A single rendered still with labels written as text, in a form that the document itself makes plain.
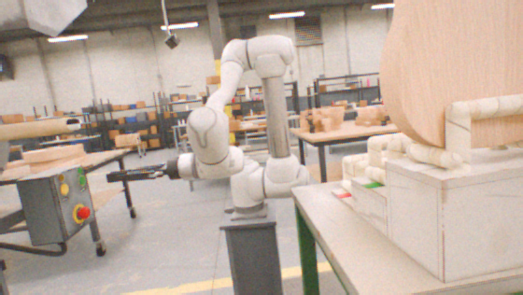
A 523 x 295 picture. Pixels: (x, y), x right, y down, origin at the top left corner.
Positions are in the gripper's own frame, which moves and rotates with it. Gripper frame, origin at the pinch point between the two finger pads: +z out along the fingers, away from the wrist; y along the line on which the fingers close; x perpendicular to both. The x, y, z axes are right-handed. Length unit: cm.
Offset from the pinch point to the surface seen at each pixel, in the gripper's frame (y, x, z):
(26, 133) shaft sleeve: -33.5, 17.9, -0.3
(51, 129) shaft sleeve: -33.5, 18.0, -5.2
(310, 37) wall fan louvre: 1067, 270, -386
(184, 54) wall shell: 1069, 258, 156
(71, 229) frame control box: -10.2, -12.0, 12.2
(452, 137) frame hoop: -50, 9, -74
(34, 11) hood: -46, 35, -15
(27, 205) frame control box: -13.1, -2.2, 20.3
